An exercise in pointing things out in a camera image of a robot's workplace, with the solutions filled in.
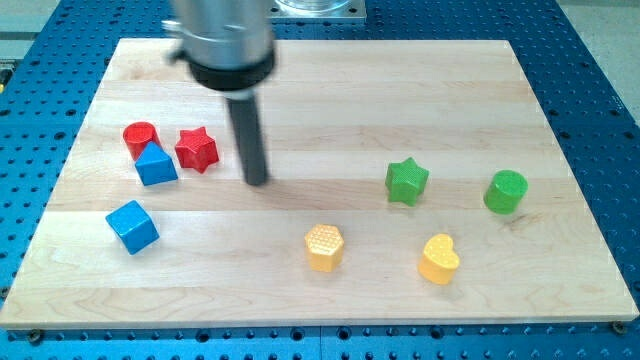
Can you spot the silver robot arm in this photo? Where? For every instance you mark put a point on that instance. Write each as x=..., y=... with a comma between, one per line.
x=227, y=44

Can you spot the green star block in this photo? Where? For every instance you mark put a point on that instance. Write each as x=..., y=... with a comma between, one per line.
x=405, y=181

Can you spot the red star block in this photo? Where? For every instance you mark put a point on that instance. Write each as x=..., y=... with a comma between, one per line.
x=196, y=150

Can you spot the yellow heart block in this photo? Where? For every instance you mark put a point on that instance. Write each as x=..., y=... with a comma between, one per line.
x=439, y=261

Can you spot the yellow hexagon block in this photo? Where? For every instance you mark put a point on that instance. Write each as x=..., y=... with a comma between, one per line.
x=324, y=247

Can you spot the wooden board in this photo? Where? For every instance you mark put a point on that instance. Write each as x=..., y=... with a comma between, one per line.
x=335, y=114

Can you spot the black pusher rod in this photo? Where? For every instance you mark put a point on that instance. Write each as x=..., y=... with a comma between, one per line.
x=244, y=116

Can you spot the blue triangle block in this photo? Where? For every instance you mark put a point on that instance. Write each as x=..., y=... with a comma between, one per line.
x=155, y=166

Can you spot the green cylinder block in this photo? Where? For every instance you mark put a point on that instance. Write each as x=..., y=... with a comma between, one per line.
x=505, y=192

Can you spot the red cylinder block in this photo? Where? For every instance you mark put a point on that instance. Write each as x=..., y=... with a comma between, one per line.
x=138, y=135

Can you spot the blue cube block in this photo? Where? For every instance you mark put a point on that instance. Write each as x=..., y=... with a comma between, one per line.
x=133, y=226

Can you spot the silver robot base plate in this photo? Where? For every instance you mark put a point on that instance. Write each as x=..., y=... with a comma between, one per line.
x=317, y=11

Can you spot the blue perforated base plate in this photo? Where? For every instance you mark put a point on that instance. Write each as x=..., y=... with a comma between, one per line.
x=52, y=88

